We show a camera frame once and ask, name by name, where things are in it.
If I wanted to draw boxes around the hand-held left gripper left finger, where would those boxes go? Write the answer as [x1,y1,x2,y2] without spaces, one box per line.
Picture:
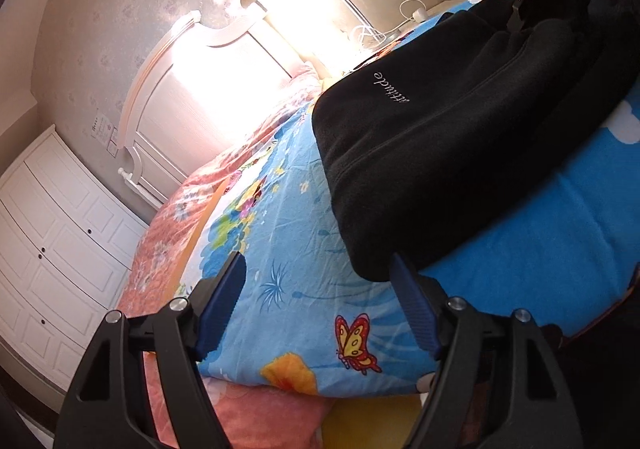
[52,251,247,449]

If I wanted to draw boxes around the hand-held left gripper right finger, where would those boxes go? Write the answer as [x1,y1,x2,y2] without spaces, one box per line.
[389,251,586,449]

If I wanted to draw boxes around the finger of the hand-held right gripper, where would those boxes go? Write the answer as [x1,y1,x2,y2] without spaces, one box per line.
[506,0,541,33]

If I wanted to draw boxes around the black pants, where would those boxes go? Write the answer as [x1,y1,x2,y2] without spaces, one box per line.
[311,0,638,282]

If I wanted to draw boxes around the blue cartoon printed blanket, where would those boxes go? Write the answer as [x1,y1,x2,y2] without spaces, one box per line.
[172,0,640,397]

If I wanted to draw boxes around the pink floral quilt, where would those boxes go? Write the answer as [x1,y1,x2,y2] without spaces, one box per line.
[115,62,336,449]

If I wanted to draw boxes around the yellow cloth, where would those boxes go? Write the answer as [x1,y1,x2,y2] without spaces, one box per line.
[322,394,427,449]

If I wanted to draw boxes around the white wardrobe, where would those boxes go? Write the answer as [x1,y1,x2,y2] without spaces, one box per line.
[0,125,151,397]

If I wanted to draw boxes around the white wooden headboard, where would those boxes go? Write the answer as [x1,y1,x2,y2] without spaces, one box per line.
[117,0,311,210]

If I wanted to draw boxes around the pink floral pillow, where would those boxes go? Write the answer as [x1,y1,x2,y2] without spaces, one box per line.
[290,62,322,86]

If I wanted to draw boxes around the white charger with cable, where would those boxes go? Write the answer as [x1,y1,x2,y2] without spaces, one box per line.
[398,0,429,25]
[320,0,416,50]

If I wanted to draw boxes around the white wall paper notice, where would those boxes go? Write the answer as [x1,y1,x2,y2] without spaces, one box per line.
[89,113,122,158]

